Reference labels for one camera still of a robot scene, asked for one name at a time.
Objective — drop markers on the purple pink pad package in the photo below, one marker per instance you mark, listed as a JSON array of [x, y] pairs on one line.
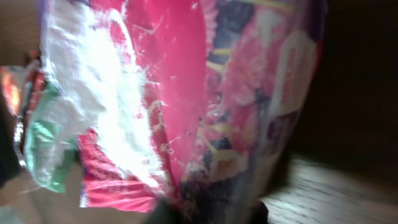
[[186, 101]]

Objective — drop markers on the teal snack wrapper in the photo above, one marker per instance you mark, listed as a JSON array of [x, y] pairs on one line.
[[48, 156]]

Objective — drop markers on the red orange snack bar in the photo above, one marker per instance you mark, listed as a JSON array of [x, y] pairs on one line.
[[26, 76]]

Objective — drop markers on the small orange packet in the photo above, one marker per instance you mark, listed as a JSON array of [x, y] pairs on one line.
[[12, 79]]

